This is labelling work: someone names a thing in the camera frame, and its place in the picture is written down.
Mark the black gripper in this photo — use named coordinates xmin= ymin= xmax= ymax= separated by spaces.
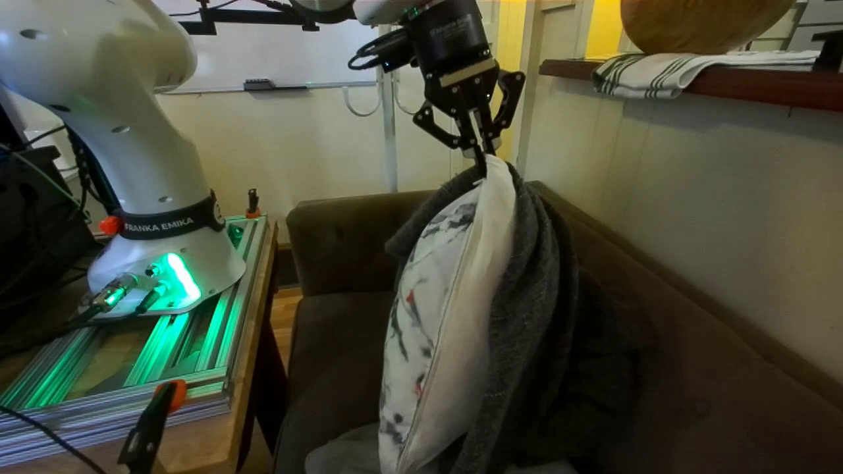
xmin=403 ymin=0 xmax=523 ymax=158

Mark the white pillow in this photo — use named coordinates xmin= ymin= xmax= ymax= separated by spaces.
xmin=377 ymin=155 xmax=516 ymax=474

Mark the dark grey blanket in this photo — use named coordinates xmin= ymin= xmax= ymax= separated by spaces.
xmin=389 ymin=166 xmax=640 ymax=474

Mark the aluminium rail robot base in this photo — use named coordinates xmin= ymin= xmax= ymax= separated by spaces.
xmin=0 ymin=218 xmax=277 ymax=474

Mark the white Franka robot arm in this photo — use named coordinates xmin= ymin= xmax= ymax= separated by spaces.
xmin=0 ymin=0 xmax=523 ymax=317

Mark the green striped kitchen towel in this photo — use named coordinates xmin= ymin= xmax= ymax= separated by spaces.
xmin=592 ymin=51 xmax=818 ymax=101

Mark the wooden bowl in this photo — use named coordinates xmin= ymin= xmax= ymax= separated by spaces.
xmin=619 ymin=0 xmax=794 ymax=53

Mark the wooden shelf ledge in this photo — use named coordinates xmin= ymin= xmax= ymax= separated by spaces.
xmin=536 ymin=56 xmax=843 ymax=114

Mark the light grey blanket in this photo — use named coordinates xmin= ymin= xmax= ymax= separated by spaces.
xmin=304 ymin=424 xmax=576 ymax=474

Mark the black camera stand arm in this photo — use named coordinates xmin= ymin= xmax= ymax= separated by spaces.
xmin=174 ymin=0 xmax=315 ymax=35

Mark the whiteboard on wall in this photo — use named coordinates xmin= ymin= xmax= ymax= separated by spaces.
xmin=152 ymin=0 xmax=377 ymax=92

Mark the orange handled clamp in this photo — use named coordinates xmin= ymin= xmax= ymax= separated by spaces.
xmin=119 ymin=380 xmax=186 ymax=474

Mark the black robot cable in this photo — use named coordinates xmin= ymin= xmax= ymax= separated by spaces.
xmin=0 ymin=403 xmax=108 ymax=474

